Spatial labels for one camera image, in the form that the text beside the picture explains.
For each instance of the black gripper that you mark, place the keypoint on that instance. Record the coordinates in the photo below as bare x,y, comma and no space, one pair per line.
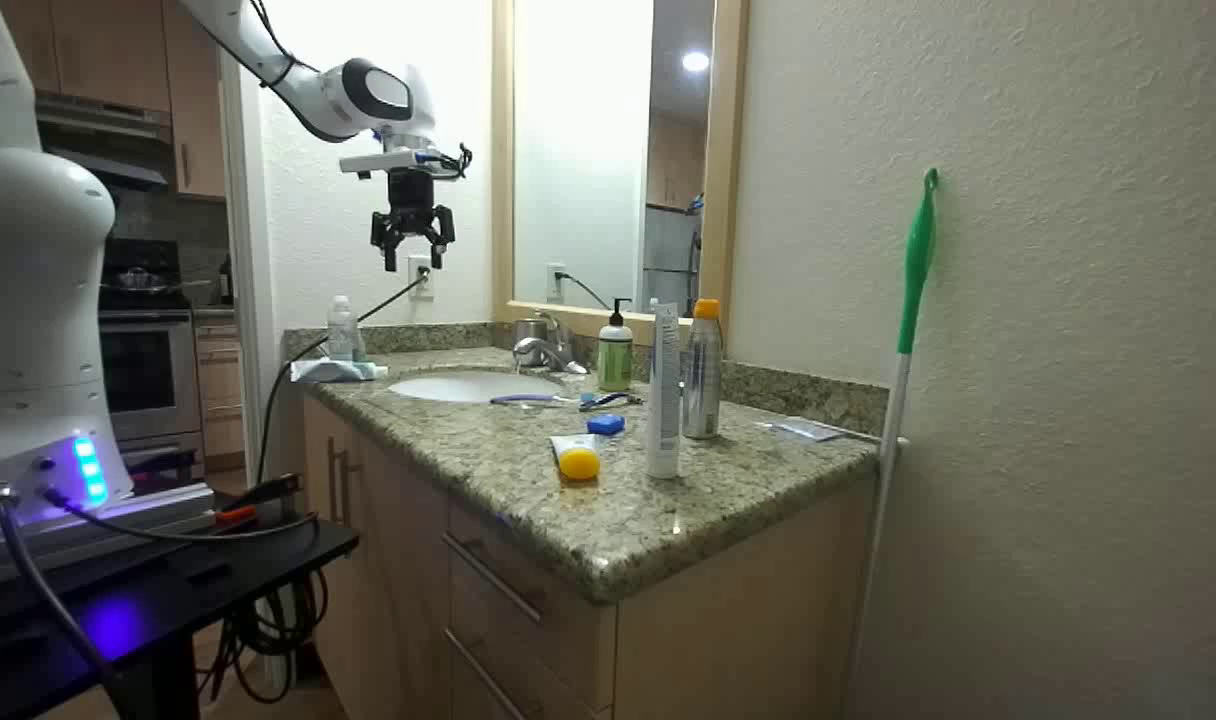
413,212

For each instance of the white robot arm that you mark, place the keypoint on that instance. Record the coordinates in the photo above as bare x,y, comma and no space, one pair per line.
53,224

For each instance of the clear plastic bottle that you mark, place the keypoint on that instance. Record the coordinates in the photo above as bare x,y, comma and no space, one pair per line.
341,328

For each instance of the white oval sink basin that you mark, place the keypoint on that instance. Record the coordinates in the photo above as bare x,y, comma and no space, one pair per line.
474,387

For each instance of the chrome sink faucet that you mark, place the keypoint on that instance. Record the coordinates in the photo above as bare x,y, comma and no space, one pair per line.
547,345

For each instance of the wood framed mirror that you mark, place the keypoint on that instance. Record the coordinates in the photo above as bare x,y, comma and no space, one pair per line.
602,112

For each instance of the green soap pump bottle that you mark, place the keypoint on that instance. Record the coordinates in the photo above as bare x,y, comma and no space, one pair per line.
615,354

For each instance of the tall white tube bottle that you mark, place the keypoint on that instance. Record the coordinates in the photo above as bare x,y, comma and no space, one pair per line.
667,392

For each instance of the blue bottle cap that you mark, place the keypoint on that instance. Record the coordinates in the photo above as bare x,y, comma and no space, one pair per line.
605,426

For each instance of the kitchen oven stove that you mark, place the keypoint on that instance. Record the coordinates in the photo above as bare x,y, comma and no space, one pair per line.
148,345

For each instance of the white tube yellow cap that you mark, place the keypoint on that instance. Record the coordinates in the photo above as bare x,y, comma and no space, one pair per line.
578,457

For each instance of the silver spray can orange cap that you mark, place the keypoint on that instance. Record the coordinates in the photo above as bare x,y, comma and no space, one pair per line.
701,368

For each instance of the orange black clamp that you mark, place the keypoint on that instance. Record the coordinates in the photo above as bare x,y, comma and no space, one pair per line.
251,504

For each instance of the wooden vanity cabinet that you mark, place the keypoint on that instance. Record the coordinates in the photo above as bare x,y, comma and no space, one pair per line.
717,594

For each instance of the clear plastic packet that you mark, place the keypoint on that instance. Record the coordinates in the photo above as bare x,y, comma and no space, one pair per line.
802,430

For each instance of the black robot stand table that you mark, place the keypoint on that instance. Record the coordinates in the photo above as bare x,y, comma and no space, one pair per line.
143,615

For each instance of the wall power outlet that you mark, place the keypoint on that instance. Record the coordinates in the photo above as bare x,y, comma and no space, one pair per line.
420,277

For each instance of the green white mop handle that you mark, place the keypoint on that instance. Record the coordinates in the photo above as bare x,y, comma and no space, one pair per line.
916,265

